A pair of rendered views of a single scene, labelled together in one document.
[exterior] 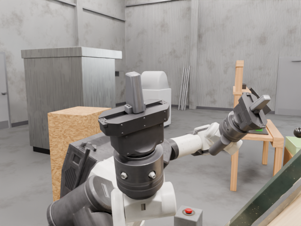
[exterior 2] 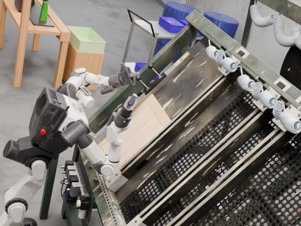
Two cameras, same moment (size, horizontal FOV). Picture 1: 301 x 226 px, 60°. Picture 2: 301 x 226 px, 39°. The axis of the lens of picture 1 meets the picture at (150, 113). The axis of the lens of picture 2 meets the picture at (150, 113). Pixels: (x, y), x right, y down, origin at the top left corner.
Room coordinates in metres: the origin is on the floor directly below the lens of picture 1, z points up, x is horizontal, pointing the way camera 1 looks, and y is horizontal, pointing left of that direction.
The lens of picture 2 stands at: (-0.92, 1.55, 2.57)
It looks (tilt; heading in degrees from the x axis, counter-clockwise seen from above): 26 degrees down; 308
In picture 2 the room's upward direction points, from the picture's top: 16 degrees clockwise
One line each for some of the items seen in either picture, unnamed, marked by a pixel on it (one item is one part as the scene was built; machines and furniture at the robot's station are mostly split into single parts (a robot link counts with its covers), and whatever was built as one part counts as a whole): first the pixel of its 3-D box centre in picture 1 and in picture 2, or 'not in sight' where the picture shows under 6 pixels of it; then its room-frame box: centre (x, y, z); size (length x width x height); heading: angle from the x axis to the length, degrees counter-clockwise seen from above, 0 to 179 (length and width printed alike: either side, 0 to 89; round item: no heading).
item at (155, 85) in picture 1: (154, 99); not in sight; (7.55, -0.12, 0.82); 0.83 x 0.72 x 1.64; 150
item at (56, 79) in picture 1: (75, 101); not in sight; (5.36, 1.56, 1.02); 1.56 x 1.20 x 2.05; 62
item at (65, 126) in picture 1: (83, 169); not in sight; (2.62, 0.70, 0.63); 0.50 x 0.42 x 1.25; 161
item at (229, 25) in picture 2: not in sight; (194, 38); (3.45, -4.66, 0.51); 1.37 x 0.84 x 1.01; 62
